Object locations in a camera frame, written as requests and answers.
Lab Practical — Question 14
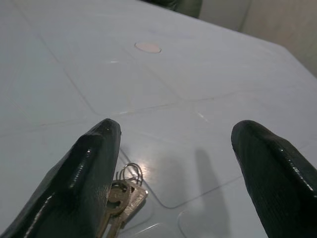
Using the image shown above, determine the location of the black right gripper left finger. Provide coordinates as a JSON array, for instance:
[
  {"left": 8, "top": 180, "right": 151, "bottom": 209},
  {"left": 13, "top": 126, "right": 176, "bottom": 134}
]
[{"left": 0, "top": 118, "right": 122, "bottom": 238}]

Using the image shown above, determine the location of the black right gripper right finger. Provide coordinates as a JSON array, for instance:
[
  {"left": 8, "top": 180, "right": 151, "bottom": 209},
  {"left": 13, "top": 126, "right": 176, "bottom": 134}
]
[{"left": 230, "top": 119, "right": 317, "bottom": 238}]

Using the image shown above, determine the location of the brass key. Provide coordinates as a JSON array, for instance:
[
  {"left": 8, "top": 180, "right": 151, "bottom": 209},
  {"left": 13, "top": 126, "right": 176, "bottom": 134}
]
[{"left": 95, "top": 180, "right": 131, "bottom": 238}]

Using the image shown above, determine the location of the silver key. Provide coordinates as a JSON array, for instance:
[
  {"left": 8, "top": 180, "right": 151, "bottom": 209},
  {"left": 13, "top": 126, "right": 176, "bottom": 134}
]
[{"left": 108, "top": 183, "right": 149, "bottom": 238}]

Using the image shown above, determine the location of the round white table cap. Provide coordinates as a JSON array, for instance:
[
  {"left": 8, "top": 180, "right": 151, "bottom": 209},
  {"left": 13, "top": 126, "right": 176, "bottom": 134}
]
[{"left": 134, "top": 41, "right": 163, "bottom": 54}]

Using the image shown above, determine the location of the silver key ring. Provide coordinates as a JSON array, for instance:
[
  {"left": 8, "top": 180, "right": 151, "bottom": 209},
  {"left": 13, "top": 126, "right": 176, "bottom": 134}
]
[{"left": 115, "top": 162, "right": 144, "bottom": 186}]

